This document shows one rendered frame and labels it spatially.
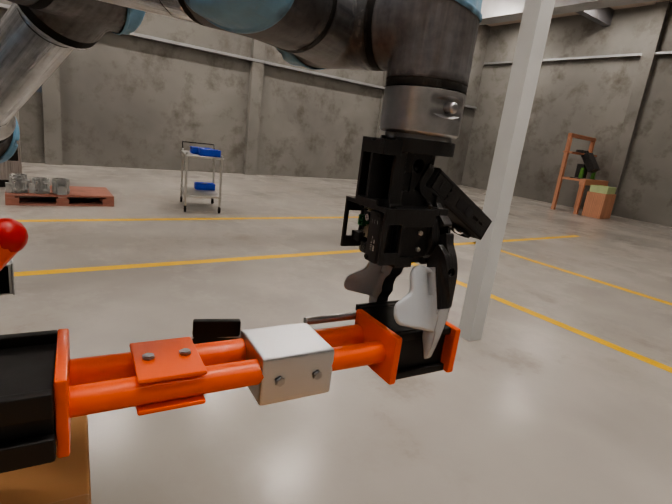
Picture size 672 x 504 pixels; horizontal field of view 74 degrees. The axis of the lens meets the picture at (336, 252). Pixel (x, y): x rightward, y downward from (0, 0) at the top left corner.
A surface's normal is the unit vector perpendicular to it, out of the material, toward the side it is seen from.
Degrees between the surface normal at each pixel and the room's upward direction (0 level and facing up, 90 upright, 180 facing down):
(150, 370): 0
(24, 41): 124
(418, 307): 70
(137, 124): 90
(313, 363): 90
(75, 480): 0
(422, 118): 90
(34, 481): 0
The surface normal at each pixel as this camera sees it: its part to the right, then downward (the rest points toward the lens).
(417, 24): -0.50, 0.20
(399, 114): -0.69, 0.11
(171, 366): 0.12, -0.96
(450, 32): 0.11, 0.26
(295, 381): 0.48, 0.28
